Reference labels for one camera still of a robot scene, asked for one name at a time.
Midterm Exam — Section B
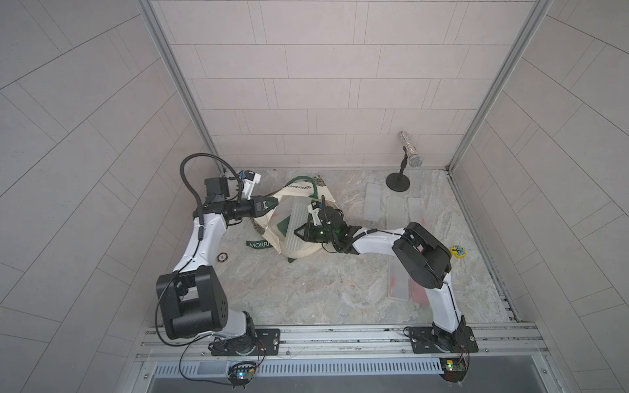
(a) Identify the cream canvas tote bag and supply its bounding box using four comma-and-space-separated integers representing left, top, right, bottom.
252, 175, 337, 263

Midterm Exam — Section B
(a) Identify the translucent pink pencil case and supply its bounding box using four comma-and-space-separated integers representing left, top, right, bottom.
410, 279, 430, 306

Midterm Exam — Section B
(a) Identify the dark green pencil case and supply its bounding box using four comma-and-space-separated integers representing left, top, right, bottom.
276, 215, 291, 238

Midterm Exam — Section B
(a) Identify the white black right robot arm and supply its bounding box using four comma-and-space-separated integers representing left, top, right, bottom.
288, 207, 478, 355

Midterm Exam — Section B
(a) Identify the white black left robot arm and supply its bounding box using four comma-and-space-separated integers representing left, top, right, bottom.
155, 153, 278, 355

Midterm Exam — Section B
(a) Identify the silver microphone on stand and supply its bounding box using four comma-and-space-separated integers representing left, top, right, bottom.
386, 131, 423, 193

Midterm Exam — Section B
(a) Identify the left green circuit board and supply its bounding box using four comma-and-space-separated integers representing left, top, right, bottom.
227, 361, 258, 387

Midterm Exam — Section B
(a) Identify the green circuit board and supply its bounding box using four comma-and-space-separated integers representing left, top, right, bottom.
440, 358, 468, 383
227, 361, 258, 387

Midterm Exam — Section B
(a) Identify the right green circuit board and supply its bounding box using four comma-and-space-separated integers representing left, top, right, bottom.
440, 358, 468, 383

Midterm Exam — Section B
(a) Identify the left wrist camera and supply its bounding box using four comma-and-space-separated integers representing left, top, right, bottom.
239, 170, 261, 200

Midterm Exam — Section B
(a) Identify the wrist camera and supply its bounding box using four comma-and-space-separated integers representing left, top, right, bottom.
239, 170, 261, 200
308, 201, 322, 226

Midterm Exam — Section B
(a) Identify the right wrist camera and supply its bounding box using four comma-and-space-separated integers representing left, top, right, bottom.
308, 201, 322, 226

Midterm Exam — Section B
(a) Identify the aluminium mounting rail frame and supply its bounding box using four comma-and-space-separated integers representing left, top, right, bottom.
116, 323, 568, 392

